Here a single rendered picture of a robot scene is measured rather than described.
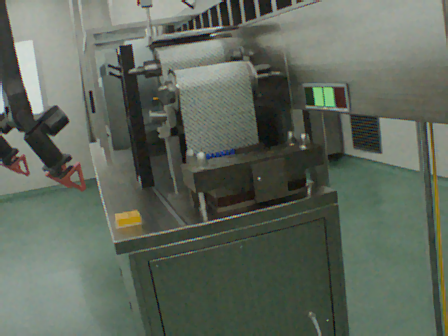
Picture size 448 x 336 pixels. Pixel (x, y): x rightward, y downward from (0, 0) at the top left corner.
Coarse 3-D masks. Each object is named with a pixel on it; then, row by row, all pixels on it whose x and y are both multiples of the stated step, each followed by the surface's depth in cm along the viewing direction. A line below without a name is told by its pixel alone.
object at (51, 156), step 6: (48, 144) 126; (54, 144) 128; (42, 150) 125; (48, 150) 126; (54, 150) 127; (42, 156) 126; (48, 156) 126; (54, 156) 127; (60, 156) 128; (66, 156) 128; (48, 162) 126; (54, 162) 127; (60, 162) 126; (42, 168) 131; (48, 168) 128; (54, 168) 125; (60, 168) 125
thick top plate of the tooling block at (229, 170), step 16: (208, 160) 154; (224, 160) 150; (240, 160) 147; (256, 160) 144; (288, 160) 148; (304, 160) 149; (320, 160) 151; (192, 176) 140; (208, 176) 141; (224, 176) 142; (240, 176) 143
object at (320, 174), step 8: (304, 112) 188; (312, 112) 185; (320, 112) 186; (304, 120) 189; (312, 120) 185; (320, 120) 187; (304, 128) 190; (312, 128) 186; (320, 128) 187; (312, 136) 186; (320, 136) 187; (320, 144) 187; (312, 168) 189; (320, 168) 188; (328, 168) 189; (312, 176) 191; (320, 176) 188; (328, 176) 189; (328, 184) 190
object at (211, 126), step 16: (240, 96) 162; (192, 112) 158; (208, 112) 160; (224, 112) 161; (240, 112) 163; (192, 128) 158; (208, 128) 160; (224, 128) 162; (240, 128) 163; (256, 128) 165; (192, 144) 159; (208, 144) 160; (224, 144) 162; (240, 144) 164
